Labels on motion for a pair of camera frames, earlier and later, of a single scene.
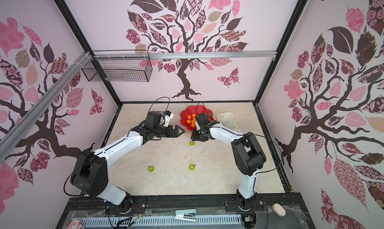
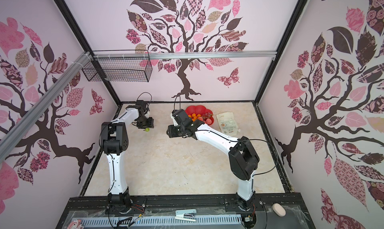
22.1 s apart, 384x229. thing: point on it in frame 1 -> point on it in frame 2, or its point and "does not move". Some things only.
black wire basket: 119,66 does not move
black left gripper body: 161,131 -> 144,122
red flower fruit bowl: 191,109 does not move
